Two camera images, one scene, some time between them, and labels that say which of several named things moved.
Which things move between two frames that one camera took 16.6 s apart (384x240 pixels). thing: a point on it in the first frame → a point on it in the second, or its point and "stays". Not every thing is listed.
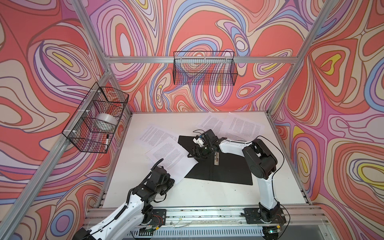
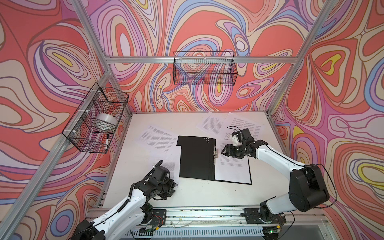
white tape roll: x=105 y=122 stays
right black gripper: x=194 y=149 → x=229 y=151
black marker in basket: x=107 y=141 stays
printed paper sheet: x=178 y=161 → x=230 y=168
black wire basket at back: x=215 y=68 stays
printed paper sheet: x=240 y=128 stays
